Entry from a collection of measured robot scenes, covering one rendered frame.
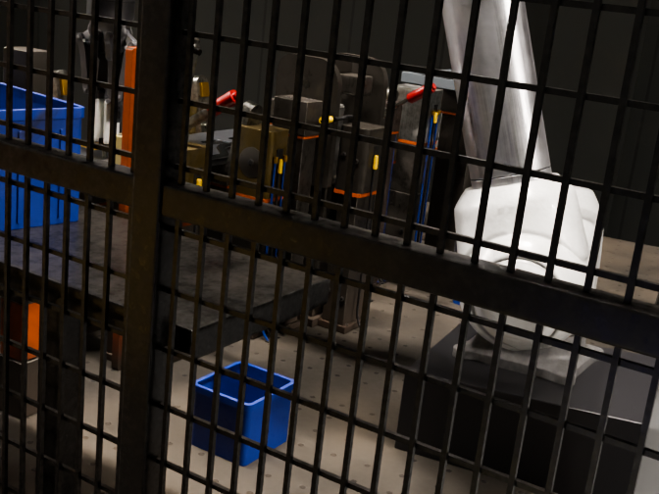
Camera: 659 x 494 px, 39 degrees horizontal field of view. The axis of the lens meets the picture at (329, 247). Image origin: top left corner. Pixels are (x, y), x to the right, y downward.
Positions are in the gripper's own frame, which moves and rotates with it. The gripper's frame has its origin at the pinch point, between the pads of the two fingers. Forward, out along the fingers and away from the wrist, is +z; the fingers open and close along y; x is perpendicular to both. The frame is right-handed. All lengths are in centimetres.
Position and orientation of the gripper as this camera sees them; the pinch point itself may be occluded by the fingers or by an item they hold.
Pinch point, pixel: (106, 121)
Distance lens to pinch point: 160.6
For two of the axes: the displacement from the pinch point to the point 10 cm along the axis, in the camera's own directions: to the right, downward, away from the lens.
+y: -8.4, -2.3, 4.9
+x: -5.3, 1.8, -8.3
